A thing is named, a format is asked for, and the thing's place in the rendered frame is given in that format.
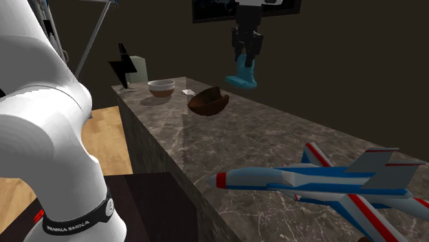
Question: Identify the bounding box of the white and brown bowl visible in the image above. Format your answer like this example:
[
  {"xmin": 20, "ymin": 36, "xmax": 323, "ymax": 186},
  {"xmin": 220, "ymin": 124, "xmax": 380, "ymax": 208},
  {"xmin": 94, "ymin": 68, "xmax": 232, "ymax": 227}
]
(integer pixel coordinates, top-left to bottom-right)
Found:
[{"xmin": 147, "ymin": 78, "xmax": 176, "ymax": 99}]

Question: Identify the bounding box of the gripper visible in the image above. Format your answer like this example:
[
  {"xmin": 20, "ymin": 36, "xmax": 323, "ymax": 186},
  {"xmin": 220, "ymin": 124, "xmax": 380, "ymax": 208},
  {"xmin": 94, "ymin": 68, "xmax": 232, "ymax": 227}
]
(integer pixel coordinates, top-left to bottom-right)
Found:
[{"xmin": 232, "ymin": 4, "xmax": 264, "ymax": 68}]

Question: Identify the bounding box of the black lightning bolt figure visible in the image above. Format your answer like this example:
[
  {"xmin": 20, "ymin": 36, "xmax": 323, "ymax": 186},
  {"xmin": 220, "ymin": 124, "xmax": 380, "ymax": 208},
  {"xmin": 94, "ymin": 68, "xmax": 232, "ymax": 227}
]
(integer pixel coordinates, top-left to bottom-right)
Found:
[{"xmin": 107, "ymin": 42, "xmax": 139, "ymax": 94}]

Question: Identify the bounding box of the grey metal pole frame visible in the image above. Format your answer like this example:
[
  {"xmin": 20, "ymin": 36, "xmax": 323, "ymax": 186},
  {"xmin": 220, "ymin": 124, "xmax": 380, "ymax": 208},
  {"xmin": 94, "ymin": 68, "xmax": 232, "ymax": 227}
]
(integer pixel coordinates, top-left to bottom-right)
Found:
[{"xmin": 27, "ymin": 0, "xmax": 120, "ymax": 80}]

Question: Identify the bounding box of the blue boot-shaped figure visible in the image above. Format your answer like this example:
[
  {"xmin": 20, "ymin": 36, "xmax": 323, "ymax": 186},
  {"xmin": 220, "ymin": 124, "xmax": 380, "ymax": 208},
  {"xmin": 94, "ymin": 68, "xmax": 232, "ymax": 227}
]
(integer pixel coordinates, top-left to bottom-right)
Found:
[{"xmin": 224, "ymin": 52, "xmax": 259, "ymax": 90}]

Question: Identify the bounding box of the blue red white toy jet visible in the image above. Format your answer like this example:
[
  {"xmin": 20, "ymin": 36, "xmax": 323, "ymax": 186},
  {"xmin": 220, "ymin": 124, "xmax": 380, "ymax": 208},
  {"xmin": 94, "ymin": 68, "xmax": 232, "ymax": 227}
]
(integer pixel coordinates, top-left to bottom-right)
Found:
[{"xmin": 206, "ymin": 142, "xmax": 429, "ymax": 242}]

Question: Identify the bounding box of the dark brown hat-shaped bowl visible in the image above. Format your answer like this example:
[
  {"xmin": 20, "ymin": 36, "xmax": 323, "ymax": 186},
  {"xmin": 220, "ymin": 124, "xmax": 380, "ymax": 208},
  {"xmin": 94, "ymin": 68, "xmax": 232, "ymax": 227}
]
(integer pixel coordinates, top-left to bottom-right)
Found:
[{"xmin": 187, "ymin": 86, "xmax": 231, "ymax": 118}]

